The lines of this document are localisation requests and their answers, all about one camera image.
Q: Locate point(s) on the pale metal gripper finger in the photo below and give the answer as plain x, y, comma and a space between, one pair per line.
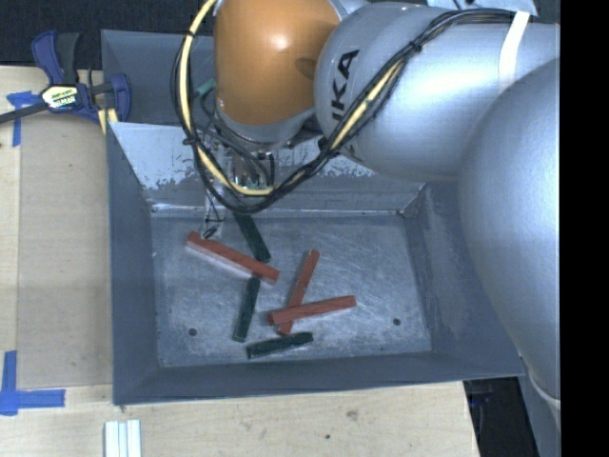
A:
213, 210

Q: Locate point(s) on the red-brown flat block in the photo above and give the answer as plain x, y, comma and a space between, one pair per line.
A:
304, 274
319, 308
228, 255

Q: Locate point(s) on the dark green flat block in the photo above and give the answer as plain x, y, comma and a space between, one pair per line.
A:
278, 344
247, 307
257, 243

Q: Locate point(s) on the grey metal bin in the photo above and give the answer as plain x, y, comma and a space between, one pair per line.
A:
133, 264

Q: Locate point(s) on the pale wood flat board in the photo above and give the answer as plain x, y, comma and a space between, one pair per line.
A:
64, 255

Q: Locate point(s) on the black cylinder on white bracket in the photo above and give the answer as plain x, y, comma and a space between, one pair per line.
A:
271, 168

